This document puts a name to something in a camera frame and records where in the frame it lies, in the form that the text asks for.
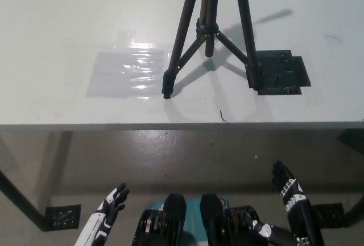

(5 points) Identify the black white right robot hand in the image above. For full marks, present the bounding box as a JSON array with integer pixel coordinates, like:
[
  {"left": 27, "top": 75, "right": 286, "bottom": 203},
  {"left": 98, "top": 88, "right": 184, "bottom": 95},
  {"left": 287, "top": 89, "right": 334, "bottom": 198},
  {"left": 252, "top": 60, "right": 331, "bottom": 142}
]
[{"left": 271, "top": 160, "right": 311, "bottom": 222}]

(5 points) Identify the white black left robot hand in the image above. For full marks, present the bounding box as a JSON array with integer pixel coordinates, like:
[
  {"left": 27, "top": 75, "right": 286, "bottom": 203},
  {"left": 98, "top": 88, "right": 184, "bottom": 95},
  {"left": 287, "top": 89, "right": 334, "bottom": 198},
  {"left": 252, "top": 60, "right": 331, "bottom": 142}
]
[{"left": 74, "top": 182, "right": 130, "bottom": 246}]

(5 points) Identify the bronze black camera tripod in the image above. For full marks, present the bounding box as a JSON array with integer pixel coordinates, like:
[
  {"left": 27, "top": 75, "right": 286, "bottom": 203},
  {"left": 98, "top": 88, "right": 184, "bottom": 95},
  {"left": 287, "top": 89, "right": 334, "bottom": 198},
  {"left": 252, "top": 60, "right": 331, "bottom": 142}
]
[{"left": 161, "top": 0, "right": 264, "bottom": 100}]

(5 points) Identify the black metal table leg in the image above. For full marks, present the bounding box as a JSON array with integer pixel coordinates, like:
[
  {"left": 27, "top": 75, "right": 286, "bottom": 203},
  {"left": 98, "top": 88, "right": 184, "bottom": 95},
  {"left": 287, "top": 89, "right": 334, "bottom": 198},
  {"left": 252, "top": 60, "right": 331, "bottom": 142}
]
[{"left": 0, "top": 169, "right": 48, "bottom": 232}]

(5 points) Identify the black tape patch on table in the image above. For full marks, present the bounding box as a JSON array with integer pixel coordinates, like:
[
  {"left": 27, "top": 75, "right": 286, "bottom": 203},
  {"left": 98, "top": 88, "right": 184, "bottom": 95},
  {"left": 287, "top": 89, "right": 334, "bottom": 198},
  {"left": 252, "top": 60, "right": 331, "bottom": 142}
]
[{"left": 249, "top": 48, "right": 312, "bottom": 96}]

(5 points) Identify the clear plastic sheet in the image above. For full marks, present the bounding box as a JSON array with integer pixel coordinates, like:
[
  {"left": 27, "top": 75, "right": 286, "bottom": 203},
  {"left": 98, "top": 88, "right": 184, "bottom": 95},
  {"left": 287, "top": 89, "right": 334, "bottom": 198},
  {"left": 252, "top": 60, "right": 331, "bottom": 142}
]
[{"left": 86, "top": 29, "right": 169, "bottom": 99}]

